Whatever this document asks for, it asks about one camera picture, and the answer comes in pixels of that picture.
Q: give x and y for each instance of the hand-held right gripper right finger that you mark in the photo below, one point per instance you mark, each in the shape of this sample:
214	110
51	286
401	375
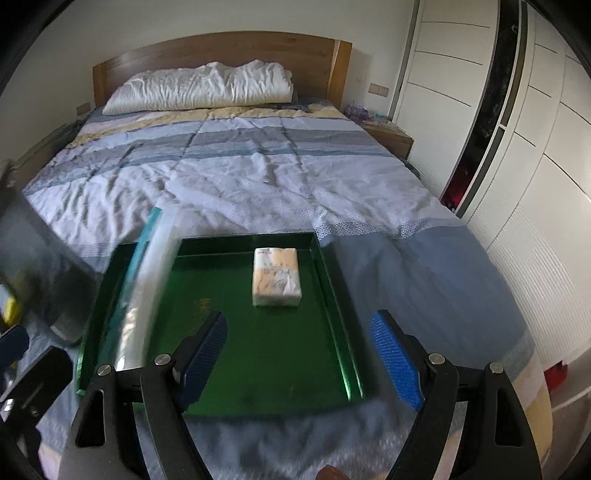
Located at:
397	360

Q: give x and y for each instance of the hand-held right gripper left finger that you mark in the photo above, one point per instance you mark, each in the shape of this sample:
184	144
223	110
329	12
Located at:
207	350

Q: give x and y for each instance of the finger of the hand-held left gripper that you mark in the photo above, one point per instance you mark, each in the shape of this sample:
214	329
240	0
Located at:
14	346
46	374

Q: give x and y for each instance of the yellow towel roll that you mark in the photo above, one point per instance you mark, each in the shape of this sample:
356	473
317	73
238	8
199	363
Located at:
8	310

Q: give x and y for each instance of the green tray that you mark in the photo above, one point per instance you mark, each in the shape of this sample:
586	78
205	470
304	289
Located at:
277	360

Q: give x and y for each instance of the tissue pack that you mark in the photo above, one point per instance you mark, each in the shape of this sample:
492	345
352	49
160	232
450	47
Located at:
276	277

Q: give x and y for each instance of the red box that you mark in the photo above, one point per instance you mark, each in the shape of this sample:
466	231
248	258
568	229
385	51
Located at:
556	376

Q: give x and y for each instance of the red clothing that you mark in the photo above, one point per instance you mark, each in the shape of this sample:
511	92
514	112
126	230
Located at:
459	184

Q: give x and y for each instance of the striped duvet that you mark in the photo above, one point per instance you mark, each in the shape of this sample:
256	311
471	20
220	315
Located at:
277	175

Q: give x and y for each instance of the wooden nightstand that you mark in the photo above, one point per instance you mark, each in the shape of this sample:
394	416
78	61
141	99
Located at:
390	136

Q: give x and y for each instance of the white wardrobe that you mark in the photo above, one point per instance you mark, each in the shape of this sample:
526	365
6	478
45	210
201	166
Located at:
531	161

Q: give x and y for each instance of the purple container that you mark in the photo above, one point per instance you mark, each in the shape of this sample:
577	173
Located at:
358	111

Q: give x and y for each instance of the white pillow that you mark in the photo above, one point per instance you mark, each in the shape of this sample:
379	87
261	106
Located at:
198	87

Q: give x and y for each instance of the wooden headboard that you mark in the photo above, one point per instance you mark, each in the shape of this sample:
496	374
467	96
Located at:
221	48

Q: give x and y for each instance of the wall switch plate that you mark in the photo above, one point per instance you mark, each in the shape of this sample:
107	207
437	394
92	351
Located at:
378	89

